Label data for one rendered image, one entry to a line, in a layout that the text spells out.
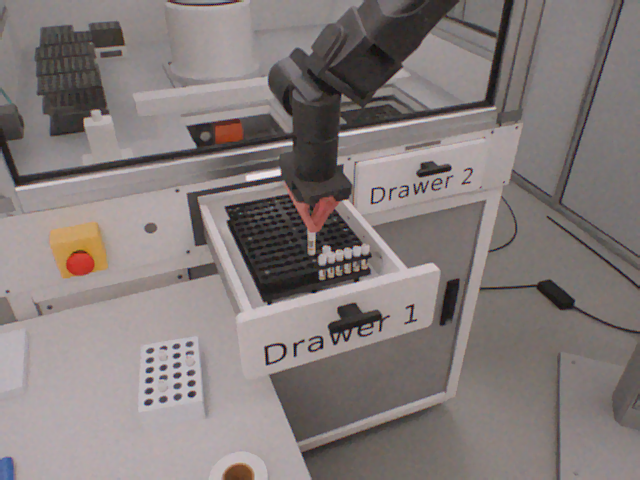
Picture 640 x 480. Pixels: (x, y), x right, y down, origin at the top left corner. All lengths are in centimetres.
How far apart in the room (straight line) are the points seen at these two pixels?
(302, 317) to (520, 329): 148
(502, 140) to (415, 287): 52
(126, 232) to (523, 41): 79
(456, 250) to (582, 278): 119
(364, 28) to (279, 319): 36
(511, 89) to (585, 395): 108
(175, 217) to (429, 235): 57
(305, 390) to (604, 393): 98
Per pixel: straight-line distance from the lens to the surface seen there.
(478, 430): 177
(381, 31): 60
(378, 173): 104
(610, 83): 258
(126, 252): 99
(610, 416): 189
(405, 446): 169
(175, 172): 92
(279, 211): 92
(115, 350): 92
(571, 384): 194
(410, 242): 122
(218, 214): 99
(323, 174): 67
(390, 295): 75
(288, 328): 71
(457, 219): 126
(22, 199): 93
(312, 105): 62
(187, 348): 84
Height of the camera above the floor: 139
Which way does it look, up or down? 36 degrees down
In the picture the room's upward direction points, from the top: straight up
